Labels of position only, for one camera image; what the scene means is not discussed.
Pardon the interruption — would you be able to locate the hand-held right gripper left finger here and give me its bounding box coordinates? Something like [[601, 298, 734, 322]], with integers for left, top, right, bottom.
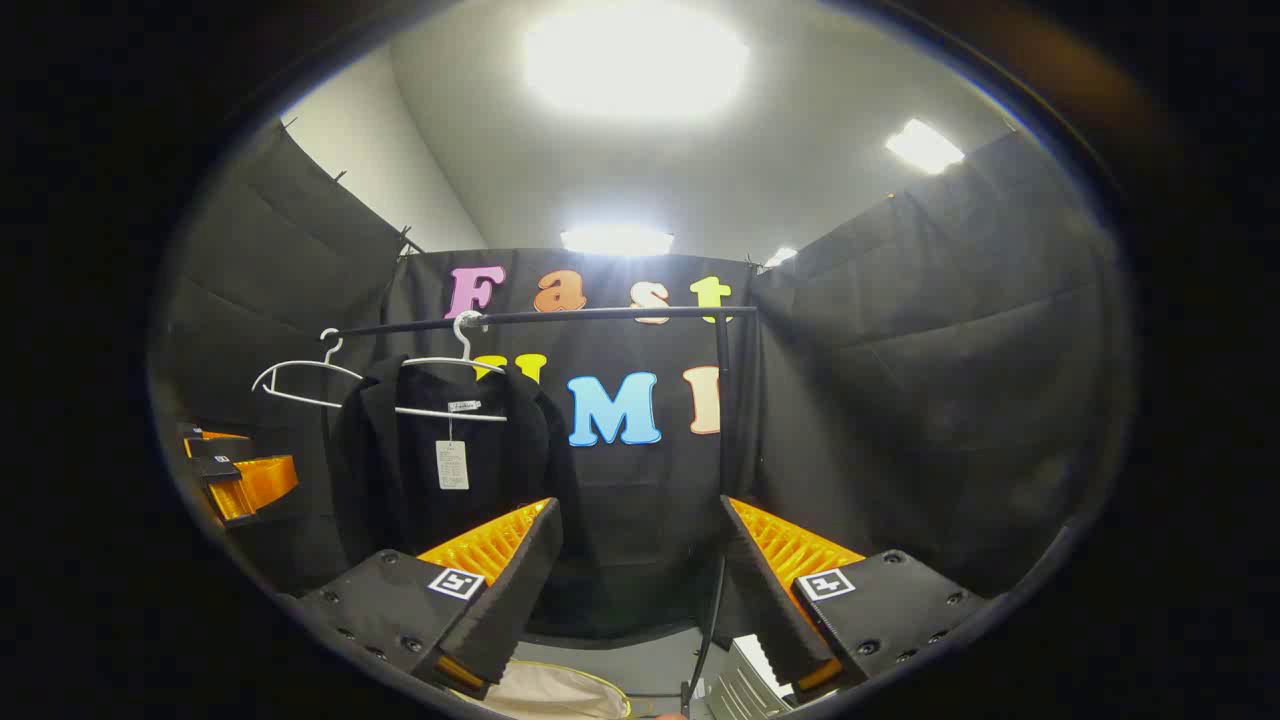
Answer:
[[295, 497, 564, 701]]

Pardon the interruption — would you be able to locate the pale laundry hamper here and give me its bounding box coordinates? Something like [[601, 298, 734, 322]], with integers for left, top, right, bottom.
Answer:
[[455, 658, 633, 720]]

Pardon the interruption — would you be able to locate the black clothes rack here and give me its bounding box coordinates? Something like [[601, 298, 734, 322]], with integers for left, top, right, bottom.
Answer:
[[335, 305, 761, 720]]

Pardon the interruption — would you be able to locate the black knit garment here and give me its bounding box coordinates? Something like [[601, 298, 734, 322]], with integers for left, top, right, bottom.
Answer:
[[325, 352, 581, 571]]

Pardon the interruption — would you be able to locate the black backdrop cloth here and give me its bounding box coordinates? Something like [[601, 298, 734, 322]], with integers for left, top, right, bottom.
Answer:
[[150, 125, 1136, 641]]

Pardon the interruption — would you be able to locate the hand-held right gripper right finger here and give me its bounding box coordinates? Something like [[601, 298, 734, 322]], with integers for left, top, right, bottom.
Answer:
[[718, 495, 989, 696]]

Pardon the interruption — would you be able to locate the rectangular ceiling light panel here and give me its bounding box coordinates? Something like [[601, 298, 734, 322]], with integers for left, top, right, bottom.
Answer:
[[560, 225, 676, 258], [885, 118, 966, 176]]

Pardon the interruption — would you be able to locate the large round ceiling light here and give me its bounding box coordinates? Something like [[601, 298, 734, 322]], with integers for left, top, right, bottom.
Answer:
[[520, 5, 751, 121]]

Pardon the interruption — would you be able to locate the white clothes hanger with label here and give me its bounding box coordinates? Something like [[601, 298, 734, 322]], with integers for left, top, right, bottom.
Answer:
[[395, 310, 511, 423]]

